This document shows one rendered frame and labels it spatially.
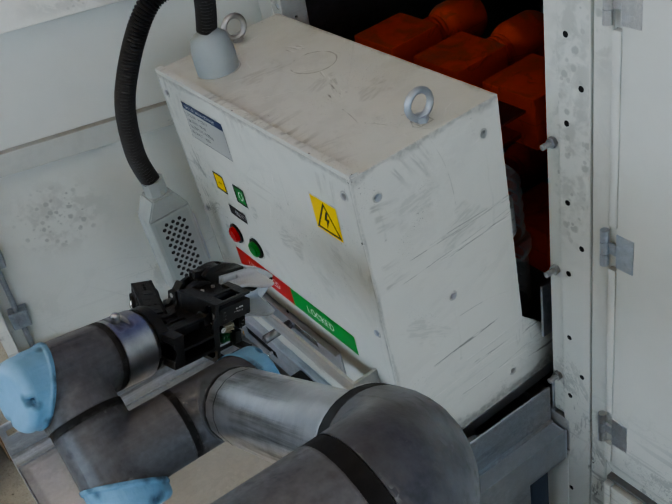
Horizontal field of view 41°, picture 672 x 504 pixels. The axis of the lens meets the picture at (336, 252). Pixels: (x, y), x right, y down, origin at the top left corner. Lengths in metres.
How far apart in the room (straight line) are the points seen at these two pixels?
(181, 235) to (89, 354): 0.55
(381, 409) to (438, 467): 0.06
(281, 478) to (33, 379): 0.40
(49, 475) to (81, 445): 0.67
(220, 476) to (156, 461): 0.55
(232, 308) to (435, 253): 0.28
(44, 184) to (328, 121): 0.66
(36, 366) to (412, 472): 0.46
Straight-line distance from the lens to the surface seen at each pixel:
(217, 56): 1.28
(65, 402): 0.89
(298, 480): 0.52
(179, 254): 1.43
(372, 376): 1.21
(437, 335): 1.18
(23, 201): 1.63
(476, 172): 1.11
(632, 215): 1.05
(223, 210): 1.41
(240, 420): 0.79
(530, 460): 1.37
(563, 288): 1.23
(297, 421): 0.68
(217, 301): 0.97
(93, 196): 1.64
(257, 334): 1.56
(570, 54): 1.05
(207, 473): 1.44
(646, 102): 0.97
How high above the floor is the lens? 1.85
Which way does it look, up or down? 34 degrees down
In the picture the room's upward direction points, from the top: 11 degrees counter-clockwise
